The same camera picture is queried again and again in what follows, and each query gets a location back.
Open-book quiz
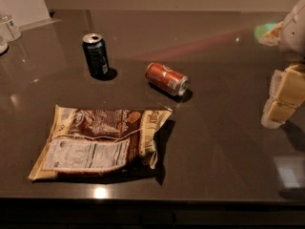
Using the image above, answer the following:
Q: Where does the dark blue soda can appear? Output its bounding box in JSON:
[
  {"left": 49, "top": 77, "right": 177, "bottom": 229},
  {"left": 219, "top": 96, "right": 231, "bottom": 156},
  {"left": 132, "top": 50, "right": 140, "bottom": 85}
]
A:
[{"left": 82, "top": 32, "right": 109, "bottom": 79}]

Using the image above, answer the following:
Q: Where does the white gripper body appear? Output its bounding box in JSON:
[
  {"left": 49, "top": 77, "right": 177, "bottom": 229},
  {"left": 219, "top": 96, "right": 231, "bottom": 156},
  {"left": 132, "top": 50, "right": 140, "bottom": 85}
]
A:
[{"left": 279, "top": 0, "right": 305, "bottom": 63}]

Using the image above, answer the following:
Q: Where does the clear plastic water bottle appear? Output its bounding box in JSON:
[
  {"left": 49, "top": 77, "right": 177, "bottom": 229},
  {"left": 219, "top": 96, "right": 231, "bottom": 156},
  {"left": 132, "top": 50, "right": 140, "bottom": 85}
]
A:
[{"left": 0, "top": 13, "right": 22, "bottom": 42}]

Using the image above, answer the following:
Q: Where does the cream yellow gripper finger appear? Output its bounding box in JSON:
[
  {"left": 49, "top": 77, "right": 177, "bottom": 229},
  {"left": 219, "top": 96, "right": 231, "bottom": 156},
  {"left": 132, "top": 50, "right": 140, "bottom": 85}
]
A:
[
  {"left": 261, "top": 63, "right": 305, "bottom": 129},
  {"left": 258, "top": 22, "right": 283, "bottom": 46}
]

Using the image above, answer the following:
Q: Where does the brown cream snack bag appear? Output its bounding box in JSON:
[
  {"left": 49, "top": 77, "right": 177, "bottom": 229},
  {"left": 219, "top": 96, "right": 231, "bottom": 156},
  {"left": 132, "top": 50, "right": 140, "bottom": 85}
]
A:
[{"left": 29, "top": 106, "right": 172, "bottom": 181}]

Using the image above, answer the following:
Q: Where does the red coke can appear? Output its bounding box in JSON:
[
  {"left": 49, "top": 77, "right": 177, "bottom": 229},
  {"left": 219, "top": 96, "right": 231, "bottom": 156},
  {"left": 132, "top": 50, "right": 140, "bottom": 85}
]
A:
[{"left": 145, "top": 63, "right": 189, "bottom": 96}]

